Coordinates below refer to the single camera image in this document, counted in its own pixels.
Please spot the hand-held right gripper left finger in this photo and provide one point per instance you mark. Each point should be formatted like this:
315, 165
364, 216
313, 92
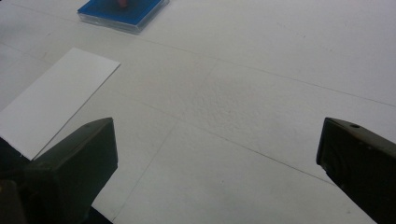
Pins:
74, 168

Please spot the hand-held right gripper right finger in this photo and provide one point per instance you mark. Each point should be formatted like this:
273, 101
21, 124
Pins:
361, 158

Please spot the white paper sheet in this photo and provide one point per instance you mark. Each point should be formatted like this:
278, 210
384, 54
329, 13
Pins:
53, 99

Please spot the blue ink pad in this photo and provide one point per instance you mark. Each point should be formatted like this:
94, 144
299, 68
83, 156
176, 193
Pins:
124, 14

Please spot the red stamp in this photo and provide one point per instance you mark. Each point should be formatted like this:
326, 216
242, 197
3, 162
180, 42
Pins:
122, 2

